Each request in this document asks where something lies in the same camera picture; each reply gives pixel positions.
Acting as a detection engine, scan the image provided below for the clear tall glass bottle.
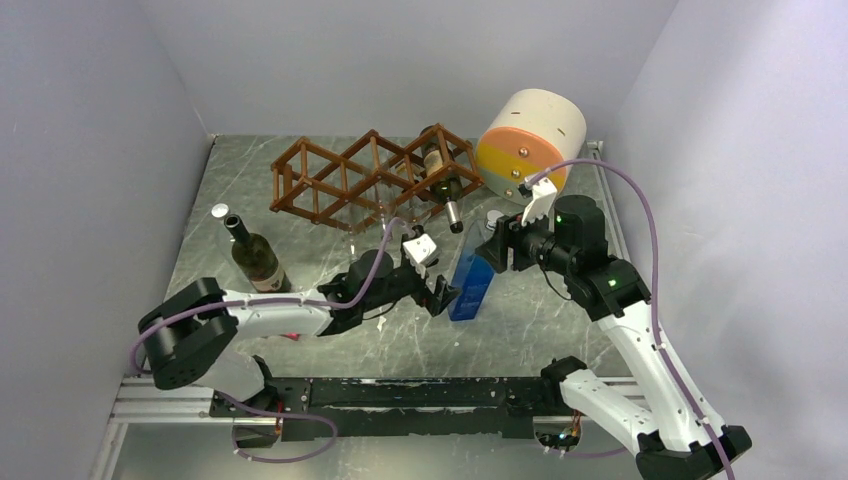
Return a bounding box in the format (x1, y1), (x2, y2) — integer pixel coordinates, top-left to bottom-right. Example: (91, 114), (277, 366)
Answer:
(335, 203), (371, 262)

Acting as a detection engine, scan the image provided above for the blue square bottle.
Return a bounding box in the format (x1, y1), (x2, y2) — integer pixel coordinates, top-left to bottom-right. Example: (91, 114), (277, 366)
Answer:
(448, 210), (503, 322)

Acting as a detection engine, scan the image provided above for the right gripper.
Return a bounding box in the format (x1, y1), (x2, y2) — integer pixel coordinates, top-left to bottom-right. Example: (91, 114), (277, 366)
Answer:
(478, 201), (576, 276)

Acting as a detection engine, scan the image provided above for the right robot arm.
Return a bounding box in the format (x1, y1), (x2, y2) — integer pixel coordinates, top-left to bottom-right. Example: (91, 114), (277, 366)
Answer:
(476, 195), (753, 479)

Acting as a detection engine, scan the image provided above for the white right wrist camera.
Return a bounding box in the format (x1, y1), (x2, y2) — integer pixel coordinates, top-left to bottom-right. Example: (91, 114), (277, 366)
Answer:
(519, 176), (558, 227)

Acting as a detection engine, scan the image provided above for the cream orange yellow cylinder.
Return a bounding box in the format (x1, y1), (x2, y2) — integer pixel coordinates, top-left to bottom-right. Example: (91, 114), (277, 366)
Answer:
(475, 88), (587, 204)

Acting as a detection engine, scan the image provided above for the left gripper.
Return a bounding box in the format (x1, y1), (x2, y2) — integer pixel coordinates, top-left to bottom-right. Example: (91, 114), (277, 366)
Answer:
(362, 258), (463, 316)

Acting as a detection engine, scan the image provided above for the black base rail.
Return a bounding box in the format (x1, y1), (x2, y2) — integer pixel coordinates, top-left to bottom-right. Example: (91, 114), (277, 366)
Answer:
(112, 376), (651, 442)

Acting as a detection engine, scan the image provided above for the brown wooden wine rack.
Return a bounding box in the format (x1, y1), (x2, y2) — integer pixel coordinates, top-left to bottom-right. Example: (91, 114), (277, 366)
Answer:
(269, 124), (484, 230)

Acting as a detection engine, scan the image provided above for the olive green wine bottle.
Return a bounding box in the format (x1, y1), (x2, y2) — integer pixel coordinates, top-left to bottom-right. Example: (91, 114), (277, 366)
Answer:
(421, 136), (464, 234)

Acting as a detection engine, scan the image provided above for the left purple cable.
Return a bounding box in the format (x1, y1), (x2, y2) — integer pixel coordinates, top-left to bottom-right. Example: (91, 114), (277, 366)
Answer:
(129, 217), (415, 379)

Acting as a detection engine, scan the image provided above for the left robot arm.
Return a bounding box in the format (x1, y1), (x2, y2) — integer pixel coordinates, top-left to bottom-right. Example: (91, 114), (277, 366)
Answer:
(130, 241), (460, 416)

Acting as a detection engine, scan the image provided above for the silver round bottle cap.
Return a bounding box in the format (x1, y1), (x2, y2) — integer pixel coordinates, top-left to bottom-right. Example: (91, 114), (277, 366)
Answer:
(210, 203), (230, 220)

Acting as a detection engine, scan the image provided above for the clear square labelled liquor bottle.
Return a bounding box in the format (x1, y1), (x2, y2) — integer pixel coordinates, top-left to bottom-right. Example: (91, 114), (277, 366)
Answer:
(395, 164), (432, 225)

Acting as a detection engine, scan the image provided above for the dark green wine bottle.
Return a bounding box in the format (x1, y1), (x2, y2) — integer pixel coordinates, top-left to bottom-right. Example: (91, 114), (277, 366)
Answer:
(224, 214), (292, 293)

